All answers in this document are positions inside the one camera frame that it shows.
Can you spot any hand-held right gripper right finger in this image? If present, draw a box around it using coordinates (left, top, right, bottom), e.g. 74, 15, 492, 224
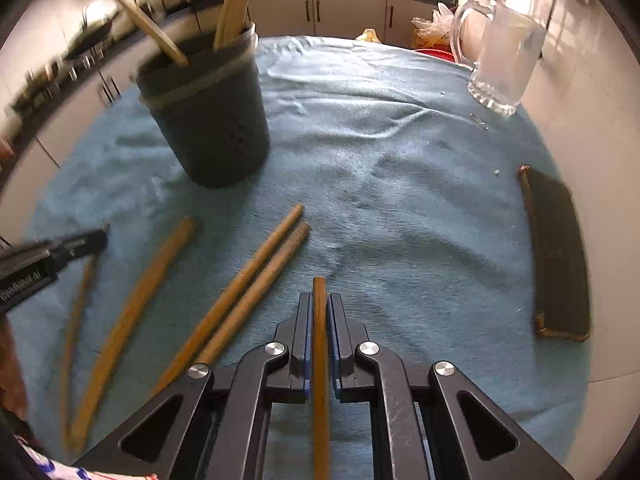
327, 294, 573, 480

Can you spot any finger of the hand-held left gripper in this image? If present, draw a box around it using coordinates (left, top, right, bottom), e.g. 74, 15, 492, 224
42, 229, 109, 273

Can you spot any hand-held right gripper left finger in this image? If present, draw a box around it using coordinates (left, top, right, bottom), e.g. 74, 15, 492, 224
75, 292, 315, 480

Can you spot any round wooden chopstick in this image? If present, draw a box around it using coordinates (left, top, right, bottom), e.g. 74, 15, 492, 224
312, 276, 332, 480
194, 221, 312, 366
152, 203, 305, 395

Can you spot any thin wooden stick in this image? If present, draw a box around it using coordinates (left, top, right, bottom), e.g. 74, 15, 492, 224
59, 224, 111, 453

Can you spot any curved wooden stick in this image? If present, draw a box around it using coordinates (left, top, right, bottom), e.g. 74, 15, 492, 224
67, 216, 197, 453

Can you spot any dark grey utensil holder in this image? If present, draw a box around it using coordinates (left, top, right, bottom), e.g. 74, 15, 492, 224
135, 21, 272, 188

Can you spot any wooden spatula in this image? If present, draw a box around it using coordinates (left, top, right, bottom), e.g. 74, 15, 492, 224
92, 0, 190, 67

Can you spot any person's left forearm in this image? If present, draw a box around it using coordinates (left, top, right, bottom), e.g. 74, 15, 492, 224
0, 317, 28, 423

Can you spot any blue tablecloth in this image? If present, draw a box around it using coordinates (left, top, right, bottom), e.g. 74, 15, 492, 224
10, 35, 593, 480

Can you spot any printed clothing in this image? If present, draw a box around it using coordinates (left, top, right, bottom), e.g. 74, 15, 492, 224
17, 435, 158, 480

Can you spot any black smartphone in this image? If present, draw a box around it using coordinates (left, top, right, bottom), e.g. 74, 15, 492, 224
517, 164, 592, 343

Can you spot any red basin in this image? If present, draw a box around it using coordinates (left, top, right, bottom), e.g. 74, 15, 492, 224
412, 47, 458, 64

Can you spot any glass mug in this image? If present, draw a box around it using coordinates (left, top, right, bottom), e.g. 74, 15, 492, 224
449, 0, 548, 118

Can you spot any clear plastic bag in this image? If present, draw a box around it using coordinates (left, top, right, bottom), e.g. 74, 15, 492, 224
411, 2, 458, 51

